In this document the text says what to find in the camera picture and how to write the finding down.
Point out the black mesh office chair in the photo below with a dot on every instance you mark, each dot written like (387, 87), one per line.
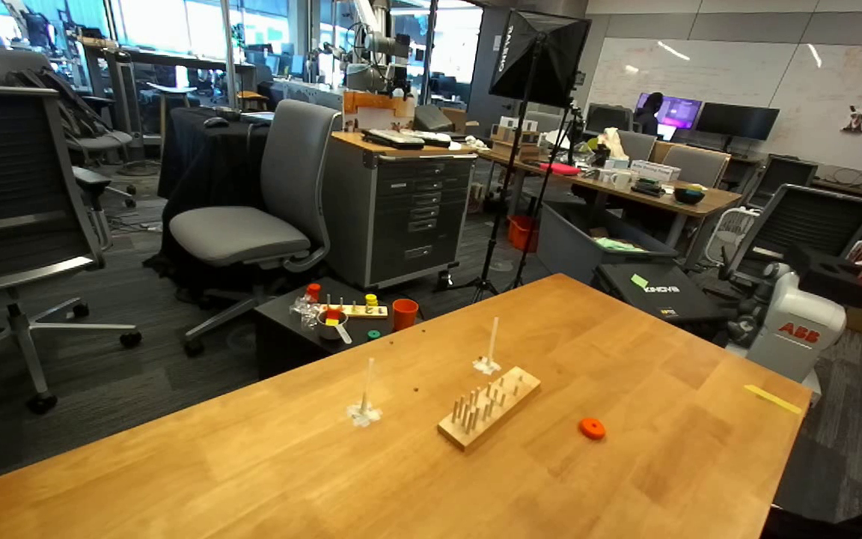
(44, 232)

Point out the red bucket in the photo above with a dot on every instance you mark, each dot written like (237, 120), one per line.
(522, 232)

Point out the yellow tape strip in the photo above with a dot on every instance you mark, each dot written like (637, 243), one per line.
(775, 400)

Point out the grey drawer cabinet wooden top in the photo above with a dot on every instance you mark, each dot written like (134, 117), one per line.
(395, 213)

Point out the black monitor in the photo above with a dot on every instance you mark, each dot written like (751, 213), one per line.
(737, 120)

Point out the clear stand with rod right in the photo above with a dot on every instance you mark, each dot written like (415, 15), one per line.
(489, 364)

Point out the dark grey bin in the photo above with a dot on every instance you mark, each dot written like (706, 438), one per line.
(629, 264)

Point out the black softbox light on stand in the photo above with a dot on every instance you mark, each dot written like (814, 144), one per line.
(538, 65)

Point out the wooden peg board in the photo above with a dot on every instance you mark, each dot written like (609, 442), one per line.
(484, 409)

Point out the low black table with toys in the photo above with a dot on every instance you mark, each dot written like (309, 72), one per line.
(287, 339)

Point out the grey office chair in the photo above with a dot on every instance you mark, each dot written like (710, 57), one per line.
(287, 235)

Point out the orange cup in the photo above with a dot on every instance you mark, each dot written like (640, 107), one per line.
(405, 312)

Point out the white ABB robot base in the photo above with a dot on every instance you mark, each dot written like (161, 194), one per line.
(799, 327)

